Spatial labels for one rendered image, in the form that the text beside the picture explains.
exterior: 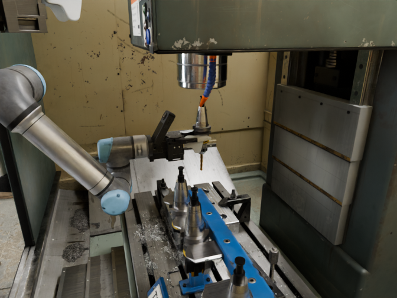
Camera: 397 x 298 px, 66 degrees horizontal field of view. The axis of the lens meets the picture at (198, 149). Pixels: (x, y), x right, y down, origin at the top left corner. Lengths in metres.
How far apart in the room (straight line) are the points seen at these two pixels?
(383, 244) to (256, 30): 0.81
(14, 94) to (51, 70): 1.13
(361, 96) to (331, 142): 0.19
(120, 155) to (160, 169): 1.05
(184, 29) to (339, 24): 0.37
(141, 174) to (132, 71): 0.64
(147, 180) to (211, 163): 0.46
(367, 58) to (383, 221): 0.50
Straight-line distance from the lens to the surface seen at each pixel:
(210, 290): 0.57
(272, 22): 0.72
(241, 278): 0.47
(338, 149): 1.12
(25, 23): 0.52
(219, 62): 0.94
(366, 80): 1.06
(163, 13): 0.64
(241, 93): 2.20
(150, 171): 2.00
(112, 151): 0.97
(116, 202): 0.88
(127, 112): 2.01
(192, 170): 2.03
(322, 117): 1.17
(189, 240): 0.66
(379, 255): 1.22
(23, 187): 1.37
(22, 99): 0.86
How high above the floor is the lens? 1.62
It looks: 21 degrees down
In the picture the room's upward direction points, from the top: straight up
